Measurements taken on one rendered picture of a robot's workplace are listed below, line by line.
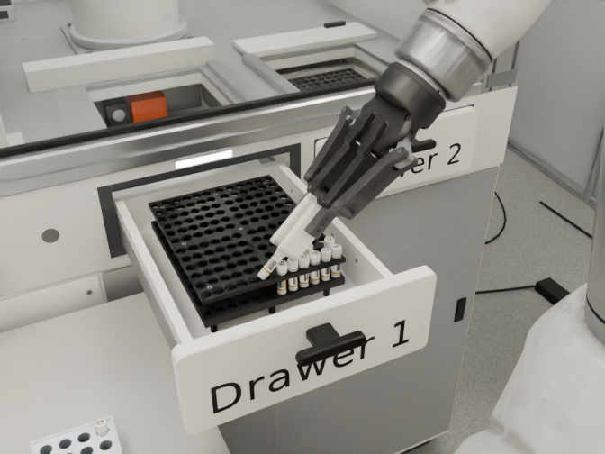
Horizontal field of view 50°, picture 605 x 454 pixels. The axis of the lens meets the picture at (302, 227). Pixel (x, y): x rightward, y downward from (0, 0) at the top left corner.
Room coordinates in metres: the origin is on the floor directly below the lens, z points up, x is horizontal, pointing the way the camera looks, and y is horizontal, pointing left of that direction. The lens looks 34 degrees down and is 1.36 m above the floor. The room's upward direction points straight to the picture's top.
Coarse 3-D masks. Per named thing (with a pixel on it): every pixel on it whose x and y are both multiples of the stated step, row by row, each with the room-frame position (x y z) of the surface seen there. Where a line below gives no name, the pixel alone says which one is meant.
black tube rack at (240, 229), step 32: (224, 192) 0.76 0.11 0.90; (256, 192) 0.76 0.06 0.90; (160, 224) 0.69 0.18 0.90; (192, 224) 0.69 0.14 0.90; (224, 224) 0.69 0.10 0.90; (256, 224) 0.69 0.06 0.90; (192, 256) 0.62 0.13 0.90; (224, 256) 0.62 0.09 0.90; (256, 256) 0.62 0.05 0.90; (192, 288) 0.60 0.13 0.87; (288, 288) 0.60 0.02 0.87; (320, 288) 0.60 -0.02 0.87; (224, 320) 0.55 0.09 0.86
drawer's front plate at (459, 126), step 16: (448, 112) 0.97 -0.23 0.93; (464, 112) 0.97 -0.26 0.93; (432, 128) 0.94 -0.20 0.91; (448, 128) 0.95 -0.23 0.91; (464, 128) 0.97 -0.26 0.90; (320, 144) 0.86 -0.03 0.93; (448, 144) 0.95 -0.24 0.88; (464, 144) 0.97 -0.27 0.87; (432, 160) 0.94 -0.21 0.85; (448, 160) 0.96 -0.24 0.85; (464, 160) 0.97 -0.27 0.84; (416, 176) 0.93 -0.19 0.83; (432, 176) 0.94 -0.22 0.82
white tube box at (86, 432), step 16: (112, 416) 0.47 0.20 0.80; (64, 432) 0.45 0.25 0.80; (80, 432) 0.45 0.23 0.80; (96, 432) 0.45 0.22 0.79; (112, 432) 0.45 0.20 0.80; (32, 448) 0.43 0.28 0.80; (48, 448) 0.43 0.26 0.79; (64, 448) 0.44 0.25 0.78; (80, 448) 0.43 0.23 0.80; (96, 448) 0.43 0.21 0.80; (112, 448) 0.43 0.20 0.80
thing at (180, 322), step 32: (160, 192) 0.78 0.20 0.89; (192, 192) 0.80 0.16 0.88; (288, 192) 0.82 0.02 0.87; (128, 224) 0.69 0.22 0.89; (128, 256) 0.70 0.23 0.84; (160, 256) 0.71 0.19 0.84; (352, 256) 0.65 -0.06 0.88; (160, 288) 0.57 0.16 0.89; (160, 320) 0.55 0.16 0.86; (192, 320) 0.58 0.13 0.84
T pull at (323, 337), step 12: (324, 324) 0.49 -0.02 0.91; (312, 336) 0.47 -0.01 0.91; (324, 336) 0.47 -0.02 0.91; (336, 336) 0.47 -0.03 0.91; (348, 336) 0.47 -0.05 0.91; (360, 336) 0.47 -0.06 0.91; (312, 348) 0.45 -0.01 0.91; (324, 348) 0.45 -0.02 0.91; (336, 348) 0.46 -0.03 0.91; (348, 348) 0.46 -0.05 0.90; (300, 360) 0.44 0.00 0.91; (312, 360) 0.45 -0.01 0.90
